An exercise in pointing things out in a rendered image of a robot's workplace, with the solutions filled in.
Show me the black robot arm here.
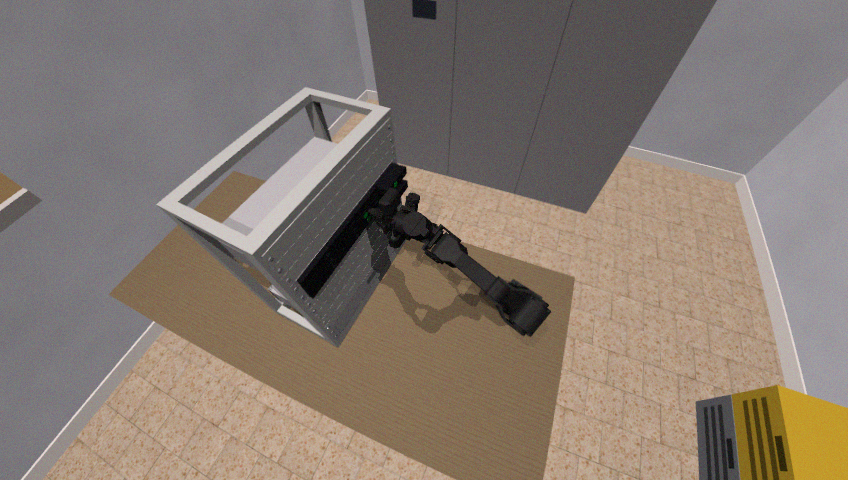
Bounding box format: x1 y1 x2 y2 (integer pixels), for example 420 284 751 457
400 193 551 337

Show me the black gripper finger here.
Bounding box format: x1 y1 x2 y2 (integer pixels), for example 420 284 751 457
368 212 389 233
368 208 385 224

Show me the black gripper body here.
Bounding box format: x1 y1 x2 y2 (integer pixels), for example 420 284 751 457
379 187 413 248

